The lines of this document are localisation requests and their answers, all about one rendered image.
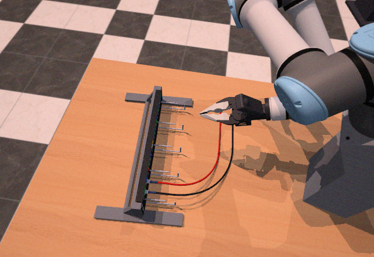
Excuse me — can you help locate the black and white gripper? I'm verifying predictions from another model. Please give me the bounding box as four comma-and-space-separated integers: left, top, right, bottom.
200, 97, 271, 126

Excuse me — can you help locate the grey port rack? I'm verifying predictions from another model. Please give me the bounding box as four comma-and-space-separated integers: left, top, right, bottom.
94, 86, 192, 226

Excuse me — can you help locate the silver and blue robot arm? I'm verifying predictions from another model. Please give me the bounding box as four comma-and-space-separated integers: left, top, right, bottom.
227, 0, 374, 139

